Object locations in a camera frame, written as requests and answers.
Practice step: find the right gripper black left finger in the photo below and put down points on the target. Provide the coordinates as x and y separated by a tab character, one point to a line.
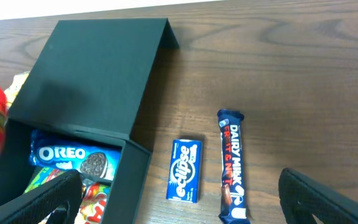
59	200

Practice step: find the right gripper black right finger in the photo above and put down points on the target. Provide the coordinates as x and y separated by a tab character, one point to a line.
304	200

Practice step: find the green Haribo gummy bag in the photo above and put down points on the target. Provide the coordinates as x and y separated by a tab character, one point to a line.
94	195

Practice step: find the blue Oreo cookie pack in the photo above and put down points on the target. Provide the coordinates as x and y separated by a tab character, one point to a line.
49	150

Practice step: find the Dairy Milk chocolate bar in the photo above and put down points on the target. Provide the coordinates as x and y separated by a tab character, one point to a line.
233	187

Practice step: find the blue Eclipse mint box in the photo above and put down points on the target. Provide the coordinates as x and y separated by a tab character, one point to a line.
185	170

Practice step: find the dark green hinged box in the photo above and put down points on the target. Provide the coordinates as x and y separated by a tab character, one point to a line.
87	85

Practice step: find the yellow candy bag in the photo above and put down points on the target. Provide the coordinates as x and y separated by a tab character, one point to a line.
15	87

